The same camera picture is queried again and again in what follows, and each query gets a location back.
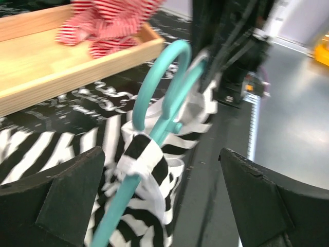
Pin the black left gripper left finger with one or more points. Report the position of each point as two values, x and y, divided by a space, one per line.
52 207

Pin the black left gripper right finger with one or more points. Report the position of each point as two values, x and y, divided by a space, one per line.
271 209

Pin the black white striped tank top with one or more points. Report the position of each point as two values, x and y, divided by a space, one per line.
114 185

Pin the teal hanger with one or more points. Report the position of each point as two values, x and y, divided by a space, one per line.
165 112

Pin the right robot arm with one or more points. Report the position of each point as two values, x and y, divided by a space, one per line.
292 137

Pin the wooden tray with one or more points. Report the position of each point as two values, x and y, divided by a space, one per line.
35 68

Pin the red white striped garment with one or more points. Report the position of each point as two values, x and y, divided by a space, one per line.
109 24

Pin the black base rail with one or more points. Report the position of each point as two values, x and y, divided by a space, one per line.
204 214

